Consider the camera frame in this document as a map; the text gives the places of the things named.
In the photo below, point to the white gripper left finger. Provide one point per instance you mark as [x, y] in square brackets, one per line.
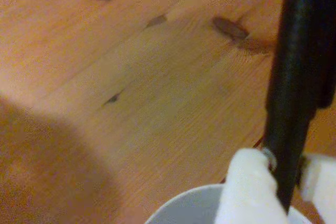
[246, 190]

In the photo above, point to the white mug green blue pattern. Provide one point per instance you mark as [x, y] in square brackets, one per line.
[189, 208]

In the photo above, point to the black pen red ends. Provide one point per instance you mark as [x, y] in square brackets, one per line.
[296, 77]

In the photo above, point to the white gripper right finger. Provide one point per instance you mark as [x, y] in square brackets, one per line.
[323, 182]

